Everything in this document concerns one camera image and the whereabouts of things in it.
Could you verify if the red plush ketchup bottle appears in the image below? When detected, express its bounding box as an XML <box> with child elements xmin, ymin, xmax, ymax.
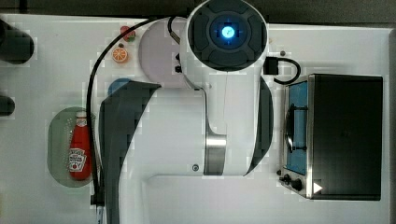
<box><xmin>68</xmin><ymin>111</ymin><xmax>92</xmax><ymax>181</ymax></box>

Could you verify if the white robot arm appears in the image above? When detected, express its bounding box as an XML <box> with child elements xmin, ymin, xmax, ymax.
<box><xmin>99</xmin><ymin>0</ymin><xmax>274</xmax><ymax>224</ymax></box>

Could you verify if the lilac round plate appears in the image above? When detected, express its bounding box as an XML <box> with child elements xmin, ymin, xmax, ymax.
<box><xmin>138</xmin><ymin>18</ymin><xmax>188</xmax><ymax>89</ymax></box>

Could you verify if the blue bowl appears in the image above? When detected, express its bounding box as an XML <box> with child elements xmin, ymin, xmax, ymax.
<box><xmin>107</xmin><ymin>77</ymin><xmax>131</xmax><ymax>96</ymax></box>

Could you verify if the orange slice toy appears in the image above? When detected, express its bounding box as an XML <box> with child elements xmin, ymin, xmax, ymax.
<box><xmin>112</xmin><ymin>47</ymin><xmax>129</xmax><ymax>63</ymax></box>

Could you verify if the strawberry toy near orange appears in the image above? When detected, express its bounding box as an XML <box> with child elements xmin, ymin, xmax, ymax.
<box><xmin>120</xmin><ymin>26</ymin><xmax>135</xmax><ymax>42</ymax></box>

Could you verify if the black toaster oven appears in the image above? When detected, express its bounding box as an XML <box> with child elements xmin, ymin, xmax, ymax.
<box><xmin>277</xmin><ymin>74</ymin><xmax>383</xmax><ymax>201</ymax></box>

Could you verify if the small black cylinder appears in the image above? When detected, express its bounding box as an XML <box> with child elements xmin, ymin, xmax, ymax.
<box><xmin>0</xmin><ymin>96</ymin><xmax>15</xmax><ymax>117</ymax></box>

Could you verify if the large black cylinder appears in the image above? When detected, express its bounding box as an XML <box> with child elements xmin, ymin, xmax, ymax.
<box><xmin>0</xmin><ymin>20</ymin><xmax>35</xmax><ymax>64</ymax></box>

